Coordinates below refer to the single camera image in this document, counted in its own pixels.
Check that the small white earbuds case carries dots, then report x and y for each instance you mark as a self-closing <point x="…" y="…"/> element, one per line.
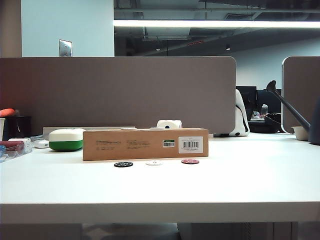
<point x="41" y="144"/>

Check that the red poker chip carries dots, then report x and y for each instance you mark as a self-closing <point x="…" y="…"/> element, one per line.
<point x="190" y="161"/>

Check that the small white paper bowl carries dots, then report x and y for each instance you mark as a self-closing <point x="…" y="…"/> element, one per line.
<point x="301" y="133"/>

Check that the silver wall switch plate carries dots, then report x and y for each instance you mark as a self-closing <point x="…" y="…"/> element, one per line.
<point x="65" y="48"/>

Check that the long ceiling light strip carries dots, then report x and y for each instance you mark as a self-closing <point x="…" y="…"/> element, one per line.
<point x="212" y="23"/>

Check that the black computer monitor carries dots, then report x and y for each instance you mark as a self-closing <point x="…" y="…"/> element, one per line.
<point x="271" y="100"/>
<point x="246" y="100"/>

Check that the white and green oval case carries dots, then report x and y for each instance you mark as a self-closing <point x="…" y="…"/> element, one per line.
<point x="65" y="140"/>

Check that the dark grey watering can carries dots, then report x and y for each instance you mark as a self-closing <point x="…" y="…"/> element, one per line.
<point x="290" y="106"/>

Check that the red chip stack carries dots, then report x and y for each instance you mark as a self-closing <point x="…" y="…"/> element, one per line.
<point x="11" y="144"/>

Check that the wide grey desk partition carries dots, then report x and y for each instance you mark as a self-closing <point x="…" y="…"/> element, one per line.
<point x="125" y="92"/>

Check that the clear plastic chip tray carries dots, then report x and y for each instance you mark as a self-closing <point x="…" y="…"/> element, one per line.
<point x="15" y="154"/>

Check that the brown cardboard box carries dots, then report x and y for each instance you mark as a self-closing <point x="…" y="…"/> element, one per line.
<point x="145" y="145"/>

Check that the white cup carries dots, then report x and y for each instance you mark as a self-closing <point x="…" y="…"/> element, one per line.
<point x="2" y="128"/>

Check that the clear plastic bottle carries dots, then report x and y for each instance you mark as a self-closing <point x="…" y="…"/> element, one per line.
<point x="264" y="110"/>

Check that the white chip stack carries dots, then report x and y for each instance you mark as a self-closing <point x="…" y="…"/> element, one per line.
<point x="27" y="143"/>

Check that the orange red object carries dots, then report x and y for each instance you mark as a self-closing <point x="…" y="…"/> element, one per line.
<point x="7" y="112"/>

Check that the white and black plush toy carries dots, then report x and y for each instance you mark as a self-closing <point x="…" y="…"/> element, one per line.
<point x="241" y="120"/>

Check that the white poker chip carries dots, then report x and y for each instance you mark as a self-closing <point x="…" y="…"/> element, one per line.
<point x="154" y="163"/>

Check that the blue chip stack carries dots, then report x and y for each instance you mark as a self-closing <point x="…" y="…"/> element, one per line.
<point x="1" y="150"/>

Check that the black pen holder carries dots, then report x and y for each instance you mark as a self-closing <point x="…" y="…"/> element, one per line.
<point x="20" y="126"/>

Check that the black bag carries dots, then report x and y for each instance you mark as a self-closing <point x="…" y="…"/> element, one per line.
<point x="265" y="126"/>

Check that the grey partition with white edge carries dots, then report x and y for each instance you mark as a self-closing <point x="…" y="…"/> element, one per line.
<point x="300" y="95"/>

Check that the black poker chip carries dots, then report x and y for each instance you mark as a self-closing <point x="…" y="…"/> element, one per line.
<point x="123" y="164"/>

